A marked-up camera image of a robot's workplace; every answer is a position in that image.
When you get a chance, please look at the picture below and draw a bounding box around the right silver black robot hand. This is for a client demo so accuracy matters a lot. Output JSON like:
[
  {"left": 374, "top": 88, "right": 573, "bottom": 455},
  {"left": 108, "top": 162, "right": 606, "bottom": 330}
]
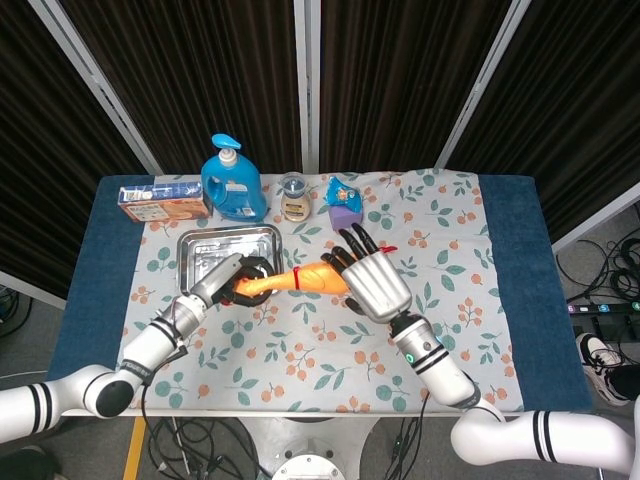
[{"left": 319, "top": 223, "right": 414, "bottom": 325}]

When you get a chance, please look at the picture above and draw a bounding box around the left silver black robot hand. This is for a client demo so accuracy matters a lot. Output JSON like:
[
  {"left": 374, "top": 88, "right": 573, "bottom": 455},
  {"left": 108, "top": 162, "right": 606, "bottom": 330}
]
[{"left": 187, "top": 252, "right": 276, "bottom": 309}]

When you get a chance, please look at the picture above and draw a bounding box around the orange rubber toy chicken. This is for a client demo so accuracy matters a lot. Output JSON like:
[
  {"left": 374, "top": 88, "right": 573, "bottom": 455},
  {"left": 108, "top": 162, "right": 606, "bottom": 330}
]
[{"left": 230, "top": 243, "right": 400, "bottom": 304}]

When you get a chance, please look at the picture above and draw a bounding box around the rectangular stainless steel tray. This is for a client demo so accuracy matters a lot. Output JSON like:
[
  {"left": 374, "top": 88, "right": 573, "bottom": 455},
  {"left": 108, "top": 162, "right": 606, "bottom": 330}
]
[{"left": 177, "top": 223, "right": 284, "bottom": 296}]

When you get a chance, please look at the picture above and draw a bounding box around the purple cube block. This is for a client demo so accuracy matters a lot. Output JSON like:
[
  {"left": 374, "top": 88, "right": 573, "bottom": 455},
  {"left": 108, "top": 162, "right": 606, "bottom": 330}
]
[{"left": 329, "top": 203, "right": 362, "bottom": 232}]

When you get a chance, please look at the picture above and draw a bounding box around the floral printed tablecloth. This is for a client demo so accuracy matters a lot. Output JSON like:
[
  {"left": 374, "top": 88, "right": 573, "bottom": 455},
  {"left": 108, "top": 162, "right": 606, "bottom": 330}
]
[{"left": 121, "top": 168, "right": 524, "bottom": 414}]

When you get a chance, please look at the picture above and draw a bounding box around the orange cookie box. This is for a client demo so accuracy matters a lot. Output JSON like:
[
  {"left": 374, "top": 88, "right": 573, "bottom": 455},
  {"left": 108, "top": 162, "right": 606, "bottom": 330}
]
[{"left": 118, "top": 182, "right": 214, "bottom": 224}]

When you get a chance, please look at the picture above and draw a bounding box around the blue detergent bottle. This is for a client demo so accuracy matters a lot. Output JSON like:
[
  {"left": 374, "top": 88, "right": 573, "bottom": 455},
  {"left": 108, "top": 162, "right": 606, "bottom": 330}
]
[{"left": 200, "top": 133, "right": 269, "bottom": 223}]

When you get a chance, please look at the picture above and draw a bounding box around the blue snack packet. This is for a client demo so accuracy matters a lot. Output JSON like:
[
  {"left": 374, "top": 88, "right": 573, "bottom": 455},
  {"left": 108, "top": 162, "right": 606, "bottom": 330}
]
[{"left": 327, "top": 175, "right": 362, "bottom": 209}]

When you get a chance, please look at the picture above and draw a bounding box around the beige sauce bottle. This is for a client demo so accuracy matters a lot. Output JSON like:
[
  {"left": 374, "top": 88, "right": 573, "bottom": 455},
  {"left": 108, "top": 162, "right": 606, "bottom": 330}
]
[{"left": 278, "top": 172, "right": 311, "bottom": 222}]

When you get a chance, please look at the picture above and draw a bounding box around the dark blue table cover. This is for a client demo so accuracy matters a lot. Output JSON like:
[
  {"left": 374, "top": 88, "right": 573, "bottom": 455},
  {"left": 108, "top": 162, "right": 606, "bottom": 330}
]
[{"left": 47, "top": 173, "right": 594, "bottom": 401}]

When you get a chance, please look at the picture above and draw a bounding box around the black power strip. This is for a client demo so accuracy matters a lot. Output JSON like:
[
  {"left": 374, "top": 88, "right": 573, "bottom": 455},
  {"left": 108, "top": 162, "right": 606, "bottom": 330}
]
[{"left": 564, "top": 301, "right": 640, "bottom": 317}]

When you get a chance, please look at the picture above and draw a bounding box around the white black sneaker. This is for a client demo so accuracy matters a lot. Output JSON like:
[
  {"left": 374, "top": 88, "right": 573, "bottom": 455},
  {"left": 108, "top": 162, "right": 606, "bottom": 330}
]
[{"left": 574, "top": 333, "right": 632, "bottom": 405}]

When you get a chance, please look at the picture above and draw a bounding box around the black floor cable bundle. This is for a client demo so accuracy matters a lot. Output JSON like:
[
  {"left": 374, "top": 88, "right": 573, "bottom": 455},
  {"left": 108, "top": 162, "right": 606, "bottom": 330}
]
[
  {"left": 554, "top": 238, "right": 640, "bottom": 304},
  {"left": 134, "top": 414, "right": 274, "bottom": 480}
]

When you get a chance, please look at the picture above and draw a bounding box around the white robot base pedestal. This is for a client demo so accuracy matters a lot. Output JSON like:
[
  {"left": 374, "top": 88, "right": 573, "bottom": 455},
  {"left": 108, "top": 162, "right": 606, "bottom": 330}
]
[{"left": 239, "top": 414, "right": 381, "bottom": 480}]

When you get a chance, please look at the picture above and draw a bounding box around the dark partition panel white frame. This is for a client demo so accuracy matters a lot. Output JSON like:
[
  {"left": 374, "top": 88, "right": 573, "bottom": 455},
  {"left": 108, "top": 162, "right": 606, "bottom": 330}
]
[
  {"left": 29, "top": 0, "right": 321, "bottom": 176},
  {"left": 434, "top": 0, "right": 640, "bottom": 251},
  {"left": 0, "top": 0, "right": 161, "bottom": 301},
  {"left": 304, "top": 0, "right": 516, "bottom": 174}
]

